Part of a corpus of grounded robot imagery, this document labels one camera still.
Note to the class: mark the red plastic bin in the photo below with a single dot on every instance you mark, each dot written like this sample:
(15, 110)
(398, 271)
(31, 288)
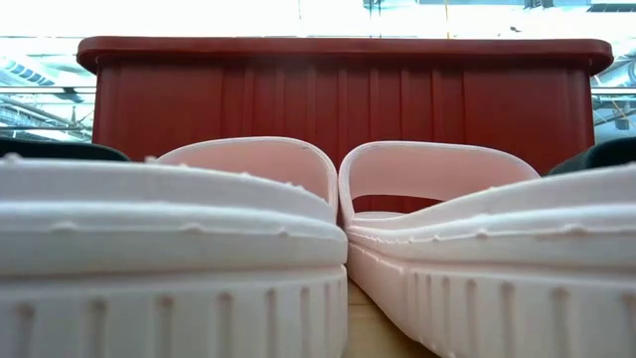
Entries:
(318, 99)

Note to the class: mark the pink foam slide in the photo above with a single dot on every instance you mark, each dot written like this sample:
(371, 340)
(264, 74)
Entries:
(149, 248)
(497, 248)

